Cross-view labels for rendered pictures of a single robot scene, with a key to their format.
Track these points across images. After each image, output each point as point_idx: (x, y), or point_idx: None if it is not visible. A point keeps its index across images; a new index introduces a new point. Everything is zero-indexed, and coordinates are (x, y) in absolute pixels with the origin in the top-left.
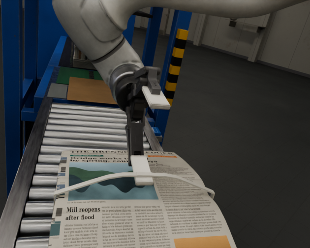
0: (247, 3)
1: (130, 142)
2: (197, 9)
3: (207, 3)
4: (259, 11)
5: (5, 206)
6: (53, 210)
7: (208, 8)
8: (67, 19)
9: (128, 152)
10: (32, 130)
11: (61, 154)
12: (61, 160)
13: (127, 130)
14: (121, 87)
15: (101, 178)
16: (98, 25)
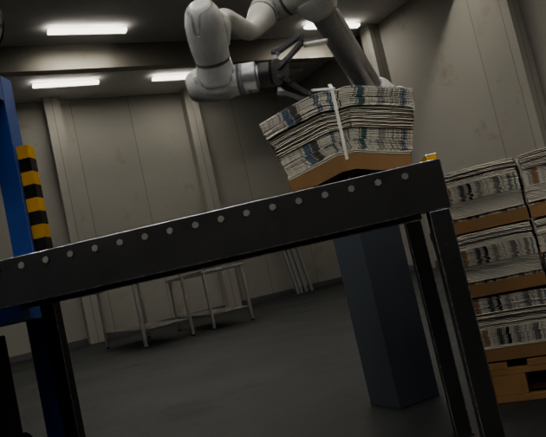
0: (256, 28)
1: (301, 88)
2: (244, 29)
3: (248, 25)
4: (259, 34)
5: (249, 202)
6: (346, 86)
7: (248, 29)
8: (218, 24)
9: (301, 96)
10: (71, 244)
11: (270, 117)
12: (286, 107)
13: (284, 91)
14: (268, 64)
15: (329, 84)
16: (229, 30)
